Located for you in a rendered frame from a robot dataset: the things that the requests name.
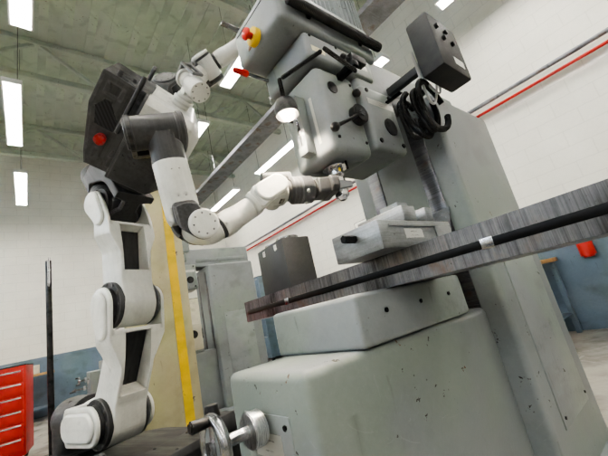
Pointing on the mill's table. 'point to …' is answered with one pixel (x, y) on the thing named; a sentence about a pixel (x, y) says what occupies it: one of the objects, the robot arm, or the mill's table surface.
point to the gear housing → (308, 44)
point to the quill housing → (327, 115)
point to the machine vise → (388, 237)
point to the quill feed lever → (352, 118)
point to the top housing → (287, 35)
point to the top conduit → (334, 23)
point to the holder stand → (286, 263)
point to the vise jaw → (395, 214)
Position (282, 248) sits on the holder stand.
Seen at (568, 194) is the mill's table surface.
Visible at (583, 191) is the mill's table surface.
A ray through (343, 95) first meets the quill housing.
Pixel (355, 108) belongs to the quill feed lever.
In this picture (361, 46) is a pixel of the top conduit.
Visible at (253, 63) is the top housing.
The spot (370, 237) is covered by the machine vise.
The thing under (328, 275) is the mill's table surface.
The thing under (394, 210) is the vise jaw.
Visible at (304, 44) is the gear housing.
